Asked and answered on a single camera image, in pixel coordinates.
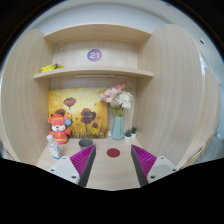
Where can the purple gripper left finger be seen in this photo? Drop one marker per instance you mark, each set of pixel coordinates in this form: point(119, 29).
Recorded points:
point(83, 162)

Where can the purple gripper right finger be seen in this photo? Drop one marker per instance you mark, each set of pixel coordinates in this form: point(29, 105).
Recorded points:
point(143, 162)

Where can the clear plastic drink bottle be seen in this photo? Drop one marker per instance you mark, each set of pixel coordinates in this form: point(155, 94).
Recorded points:
point(53, 147)

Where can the grey plastic cup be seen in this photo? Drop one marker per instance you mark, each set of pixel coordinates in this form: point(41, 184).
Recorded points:
point(84, 143)

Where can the small potted succulent left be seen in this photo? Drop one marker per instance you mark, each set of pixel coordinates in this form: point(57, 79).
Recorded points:
point(127, 135)

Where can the small potted succulent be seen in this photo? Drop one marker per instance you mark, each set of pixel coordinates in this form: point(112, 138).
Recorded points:
point(133, 132)
point(127, 135)

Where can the round red coaster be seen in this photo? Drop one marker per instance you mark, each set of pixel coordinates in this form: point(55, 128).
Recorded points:
point(113, 152)

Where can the small potted succulent right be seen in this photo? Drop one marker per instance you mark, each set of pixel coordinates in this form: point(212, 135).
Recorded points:
point(133, 132)

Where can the yellow poppy flower painting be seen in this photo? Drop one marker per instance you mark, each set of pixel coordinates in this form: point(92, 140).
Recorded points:
point(83, 106)

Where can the red plush bear toy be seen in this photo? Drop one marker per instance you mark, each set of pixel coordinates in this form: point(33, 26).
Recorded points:
point(59, 128)

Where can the pink white flower bouquet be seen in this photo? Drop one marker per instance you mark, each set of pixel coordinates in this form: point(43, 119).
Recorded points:
point(117, 98)

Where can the light wooden shelf unit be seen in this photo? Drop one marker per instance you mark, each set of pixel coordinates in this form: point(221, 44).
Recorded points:
point(176, 100)

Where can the yellow toy on shelf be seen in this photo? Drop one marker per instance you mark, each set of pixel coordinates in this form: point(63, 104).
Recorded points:
point(50, 67)

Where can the purple round number sticker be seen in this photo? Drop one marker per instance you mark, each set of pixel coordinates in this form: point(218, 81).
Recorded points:
point(94, 55)

